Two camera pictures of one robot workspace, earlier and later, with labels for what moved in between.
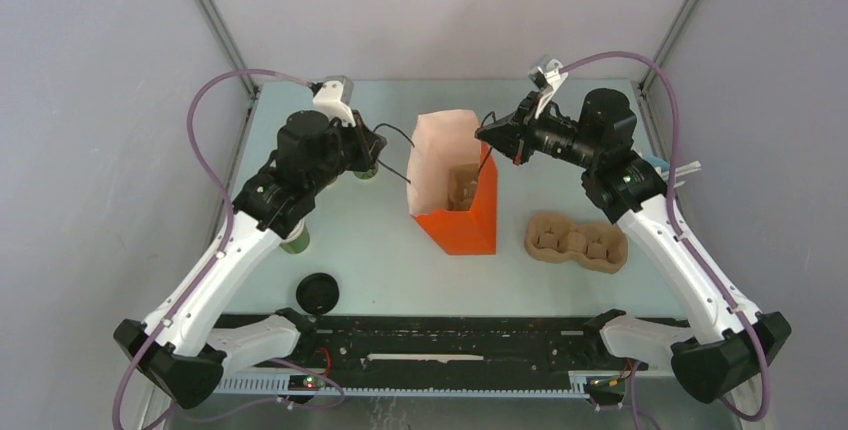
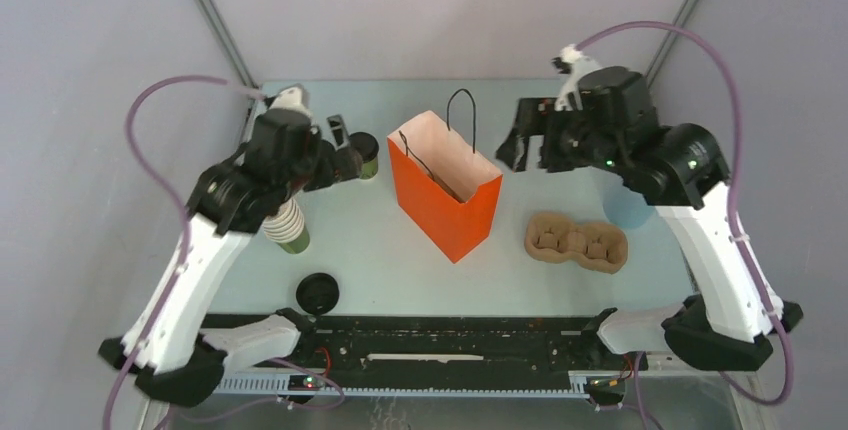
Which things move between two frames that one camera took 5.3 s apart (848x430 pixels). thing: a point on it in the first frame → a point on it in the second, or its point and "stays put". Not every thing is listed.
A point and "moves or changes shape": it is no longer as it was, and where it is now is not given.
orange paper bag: x=452 y=182 moves or changes shape
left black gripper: x=368 y=143 → x=347 y=161
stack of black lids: x=317 y=293 stays put
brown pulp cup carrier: x=597 y=246 stays put
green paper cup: x=367 y=175 stays put
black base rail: x=377 y=349 stays put
